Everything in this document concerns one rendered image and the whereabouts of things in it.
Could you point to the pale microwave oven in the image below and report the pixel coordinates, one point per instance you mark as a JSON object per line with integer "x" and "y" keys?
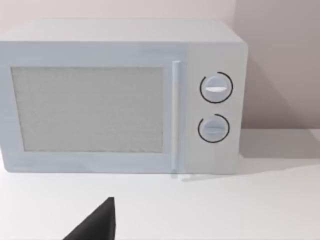
{"x": 212, "y": 155}

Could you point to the pale microwave door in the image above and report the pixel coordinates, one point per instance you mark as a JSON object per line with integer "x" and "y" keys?
{"x": 87, "y": 57}

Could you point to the large microwave knob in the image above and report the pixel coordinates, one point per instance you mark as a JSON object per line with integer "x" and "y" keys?
{"x": 216, "y": 87}

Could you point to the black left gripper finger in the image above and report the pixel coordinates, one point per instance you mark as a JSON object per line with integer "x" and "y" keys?
{"x": 101, "y": 222}

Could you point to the small microwave knob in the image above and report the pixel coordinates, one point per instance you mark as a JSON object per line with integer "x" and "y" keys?
{"x": 213, "y": 128}

